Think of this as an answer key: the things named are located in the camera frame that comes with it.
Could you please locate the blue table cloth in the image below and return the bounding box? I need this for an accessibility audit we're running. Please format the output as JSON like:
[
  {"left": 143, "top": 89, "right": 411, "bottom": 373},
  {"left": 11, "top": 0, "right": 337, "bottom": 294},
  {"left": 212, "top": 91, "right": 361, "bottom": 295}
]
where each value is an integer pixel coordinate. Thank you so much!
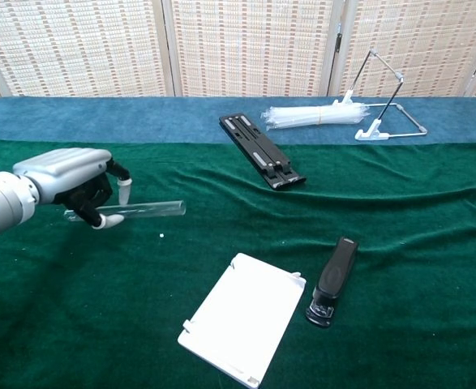
[{"left": 0, "top": 96, "right": 476, "bottom": 147}]

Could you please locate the bundle of clear plastic straws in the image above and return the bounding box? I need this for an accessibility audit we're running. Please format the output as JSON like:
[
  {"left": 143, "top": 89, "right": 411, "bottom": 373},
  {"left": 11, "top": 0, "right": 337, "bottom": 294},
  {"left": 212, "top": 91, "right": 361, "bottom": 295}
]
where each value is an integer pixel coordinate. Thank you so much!
[{"left": 260, "top": 103, "right": 371, "bottom": 131}]

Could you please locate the white flat plastic board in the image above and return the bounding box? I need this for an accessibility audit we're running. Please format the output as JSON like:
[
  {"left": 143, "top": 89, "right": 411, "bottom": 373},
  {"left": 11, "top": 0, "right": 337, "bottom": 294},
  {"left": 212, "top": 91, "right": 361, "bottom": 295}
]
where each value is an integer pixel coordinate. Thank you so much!
[{"left": 177, "top": 252, "right": 307, "bottom": 387}]

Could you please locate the woven bamboo folding screen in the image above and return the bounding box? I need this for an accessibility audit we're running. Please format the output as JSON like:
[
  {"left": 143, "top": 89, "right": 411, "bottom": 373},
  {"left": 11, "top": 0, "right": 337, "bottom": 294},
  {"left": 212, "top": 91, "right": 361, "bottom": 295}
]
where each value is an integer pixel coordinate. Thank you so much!
[{"left": 0, "top": 0, "right": 476, "bottom": 107}]

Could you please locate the black stapler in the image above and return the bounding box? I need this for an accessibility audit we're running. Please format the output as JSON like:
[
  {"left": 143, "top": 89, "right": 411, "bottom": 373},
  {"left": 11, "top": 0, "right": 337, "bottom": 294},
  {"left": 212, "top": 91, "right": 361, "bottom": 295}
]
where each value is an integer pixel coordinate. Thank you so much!
[{"left": 305, "top": 237, "right": 359, "bottom": 328}]

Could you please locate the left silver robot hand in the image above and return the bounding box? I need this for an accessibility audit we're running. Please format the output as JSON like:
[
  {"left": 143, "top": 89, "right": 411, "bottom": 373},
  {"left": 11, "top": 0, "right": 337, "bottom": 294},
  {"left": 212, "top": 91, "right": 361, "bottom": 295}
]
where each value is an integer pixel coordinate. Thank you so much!
[{"left": 12, "top": 147, "right": 134, "bottom": 231}]

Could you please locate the clear glass test tube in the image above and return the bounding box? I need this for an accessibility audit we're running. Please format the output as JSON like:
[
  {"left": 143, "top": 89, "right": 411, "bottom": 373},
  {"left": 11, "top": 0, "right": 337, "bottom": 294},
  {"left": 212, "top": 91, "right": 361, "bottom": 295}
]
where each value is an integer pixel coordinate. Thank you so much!
[{"left": 63, "top": 199, "right": 187, "bottom": 223}]

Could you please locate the black folding laptop stand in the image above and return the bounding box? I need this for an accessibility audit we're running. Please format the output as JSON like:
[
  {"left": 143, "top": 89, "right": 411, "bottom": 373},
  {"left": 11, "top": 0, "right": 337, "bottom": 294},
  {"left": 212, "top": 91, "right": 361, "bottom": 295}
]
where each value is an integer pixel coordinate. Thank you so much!
[{"left": 218, "top": 113, "right": 307, "bottom": 190}]

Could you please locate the green velvet cloth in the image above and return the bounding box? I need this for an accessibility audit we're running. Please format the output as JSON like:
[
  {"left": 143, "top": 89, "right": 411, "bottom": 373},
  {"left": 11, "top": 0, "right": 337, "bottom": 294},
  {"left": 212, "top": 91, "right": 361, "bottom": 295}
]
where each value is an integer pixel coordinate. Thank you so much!
[{"left": 0, "top": 137, "right": 476, "bottom": 389}]

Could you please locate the white wire frame stand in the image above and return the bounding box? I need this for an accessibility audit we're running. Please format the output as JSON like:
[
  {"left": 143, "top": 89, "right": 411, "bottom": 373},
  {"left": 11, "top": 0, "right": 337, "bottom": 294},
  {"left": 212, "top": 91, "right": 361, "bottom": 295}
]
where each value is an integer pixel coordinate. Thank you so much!
[{"left": 332, "top": 48, "right": 428, "bottom": 142}]

